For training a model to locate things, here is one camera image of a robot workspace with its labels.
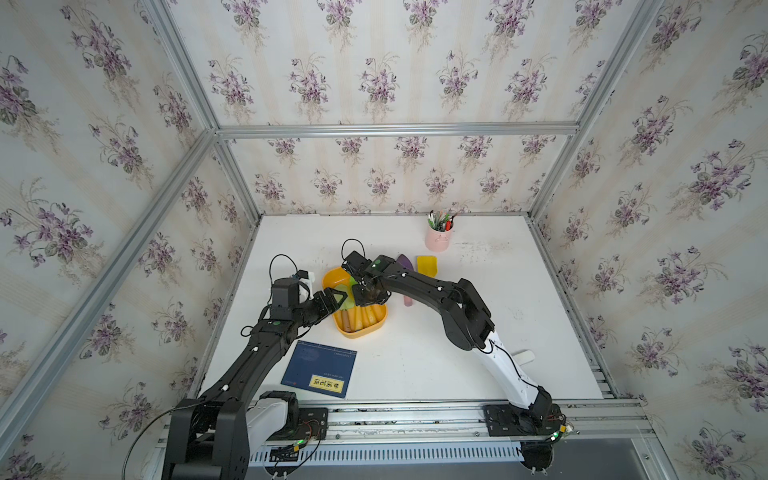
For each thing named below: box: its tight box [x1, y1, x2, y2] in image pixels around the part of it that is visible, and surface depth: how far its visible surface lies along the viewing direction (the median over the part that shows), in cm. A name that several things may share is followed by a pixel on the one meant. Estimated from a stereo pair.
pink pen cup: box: [424, 224, 454, 253], surface depth 106 cm
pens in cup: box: [427, 210, 457, 232], surface depth 106 cm
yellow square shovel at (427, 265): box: [416, 255, 438, 278], surface depth 106 cm
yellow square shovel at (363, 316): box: [352, 304, 387, 331], surface depth 92 cm
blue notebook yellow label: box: [280, 340, 358, 399], surface depth 84 cm
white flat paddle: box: [513, 350, 536, 366], surface depth 83 cm
